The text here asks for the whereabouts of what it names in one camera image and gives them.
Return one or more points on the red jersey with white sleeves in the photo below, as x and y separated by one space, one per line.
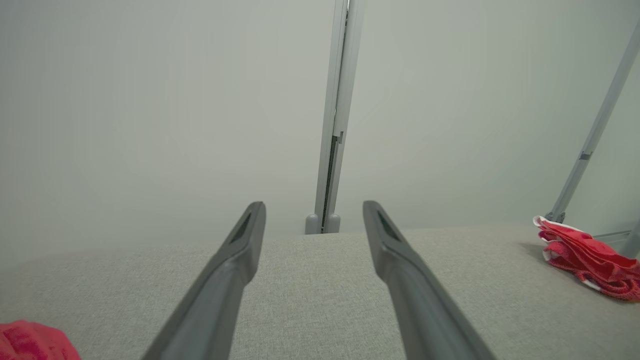
30 342

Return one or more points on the grey metal partition post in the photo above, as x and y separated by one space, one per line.
340 100

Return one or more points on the grey partition base rail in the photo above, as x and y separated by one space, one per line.
610 235

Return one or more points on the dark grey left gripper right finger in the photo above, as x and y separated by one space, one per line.
425 310

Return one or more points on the grey slanted frame bar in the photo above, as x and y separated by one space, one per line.
595 135

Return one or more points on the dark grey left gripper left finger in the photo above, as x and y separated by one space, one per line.
210 310

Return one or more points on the red shorts with white trim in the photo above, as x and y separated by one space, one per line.
585 255

